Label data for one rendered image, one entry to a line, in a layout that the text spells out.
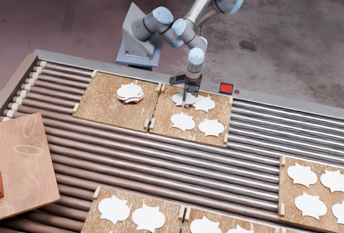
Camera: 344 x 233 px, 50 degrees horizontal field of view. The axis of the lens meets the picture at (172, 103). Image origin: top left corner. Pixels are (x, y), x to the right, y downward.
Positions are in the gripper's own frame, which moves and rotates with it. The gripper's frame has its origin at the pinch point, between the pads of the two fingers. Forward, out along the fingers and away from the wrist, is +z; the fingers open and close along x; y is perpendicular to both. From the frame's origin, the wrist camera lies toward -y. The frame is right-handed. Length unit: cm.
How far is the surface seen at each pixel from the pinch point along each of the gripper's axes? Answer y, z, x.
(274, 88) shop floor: 78, 90, 120
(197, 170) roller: 14.7, 3.0, -41.4
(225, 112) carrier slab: 24.1, 0.5, -2.6
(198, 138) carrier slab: 12.0, 1.3, -23.7
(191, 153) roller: 9.9, 3.5, -32.2
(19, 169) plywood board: -63, -5, -67
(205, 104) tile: 12.2, -0.1, -0.9
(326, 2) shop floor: 140, 86, 283
